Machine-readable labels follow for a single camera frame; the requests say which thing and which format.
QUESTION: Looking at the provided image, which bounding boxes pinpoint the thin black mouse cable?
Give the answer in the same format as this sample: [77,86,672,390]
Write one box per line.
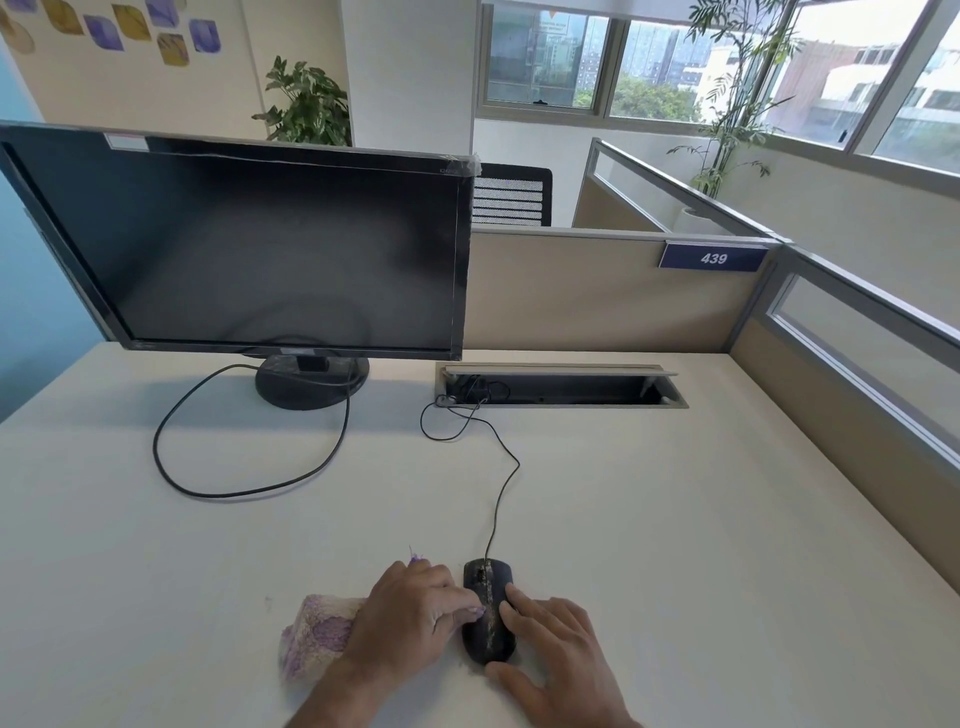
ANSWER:
[419,378,522,564]

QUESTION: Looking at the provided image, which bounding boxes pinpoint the green leafy potted plant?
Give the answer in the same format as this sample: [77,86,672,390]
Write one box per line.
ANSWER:
[252,55,353,148]

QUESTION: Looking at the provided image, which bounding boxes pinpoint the pink purple knitted cloth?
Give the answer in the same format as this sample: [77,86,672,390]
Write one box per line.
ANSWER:
[278,553,426,683]

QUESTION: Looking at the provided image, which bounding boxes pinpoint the purple and yellow wall stickers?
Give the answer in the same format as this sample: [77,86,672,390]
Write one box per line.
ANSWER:
[0,0,223,69]

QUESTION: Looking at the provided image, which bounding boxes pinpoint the white plant pot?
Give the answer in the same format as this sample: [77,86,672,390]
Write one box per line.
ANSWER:
[673,205,723,235]

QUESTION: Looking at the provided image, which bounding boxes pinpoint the black mesh office chair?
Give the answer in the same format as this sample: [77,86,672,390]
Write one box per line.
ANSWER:
[471,162,555,228]

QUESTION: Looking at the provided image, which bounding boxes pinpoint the person's left forearm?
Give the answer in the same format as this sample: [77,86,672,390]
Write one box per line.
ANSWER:
[283,658,402,728]

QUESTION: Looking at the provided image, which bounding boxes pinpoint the grey desk cable tray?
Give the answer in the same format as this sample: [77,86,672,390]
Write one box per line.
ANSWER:
[435,361,690,411]

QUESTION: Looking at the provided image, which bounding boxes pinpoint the beige partition with grey frame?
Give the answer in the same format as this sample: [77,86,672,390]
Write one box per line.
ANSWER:
[571,137,792,243]

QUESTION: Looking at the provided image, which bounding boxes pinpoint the sliding window with grey frame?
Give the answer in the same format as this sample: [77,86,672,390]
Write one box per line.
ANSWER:
[478,2,723,126]

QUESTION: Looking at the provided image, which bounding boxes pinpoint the person's left hand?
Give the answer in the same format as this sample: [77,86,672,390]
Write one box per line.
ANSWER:
[340,558,486,677]

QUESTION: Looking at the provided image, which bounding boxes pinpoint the black computer monitor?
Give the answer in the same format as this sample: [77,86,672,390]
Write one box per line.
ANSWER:
[0,123,482,412]

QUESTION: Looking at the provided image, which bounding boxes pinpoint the beige partition with glass strip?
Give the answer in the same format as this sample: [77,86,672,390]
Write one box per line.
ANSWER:
[730,246,960,595]

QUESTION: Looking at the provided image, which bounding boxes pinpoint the black monitor cable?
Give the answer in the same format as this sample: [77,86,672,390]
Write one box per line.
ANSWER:
[153,364,352,500]

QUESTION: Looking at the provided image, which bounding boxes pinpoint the beige desk partition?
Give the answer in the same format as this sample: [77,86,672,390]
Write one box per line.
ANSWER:
[463,225,786,355]

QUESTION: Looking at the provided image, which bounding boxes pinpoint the large window with grey frame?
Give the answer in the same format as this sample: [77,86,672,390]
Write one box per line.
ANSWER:
[750,0,960,178]

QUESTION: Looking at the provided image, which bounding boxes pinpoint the blue number sign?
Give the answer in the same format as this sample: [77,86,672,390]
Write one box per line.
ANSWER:
[657,240,771,273]

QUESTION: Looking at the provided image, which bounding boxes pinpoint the black computer mouse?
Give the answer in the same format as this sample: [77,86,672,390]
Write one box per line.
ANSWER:
[461,558,519,666]

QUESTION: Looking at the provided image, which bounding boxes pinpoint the person's right hand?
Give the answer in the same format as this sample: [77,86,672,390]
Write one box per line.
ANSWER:
[484,584,644,728]

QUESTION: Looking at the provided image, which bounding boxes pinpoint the tall thin bamboo plant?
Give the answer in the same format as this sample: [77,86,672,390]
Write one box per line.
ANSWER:
[666,0,805,201]

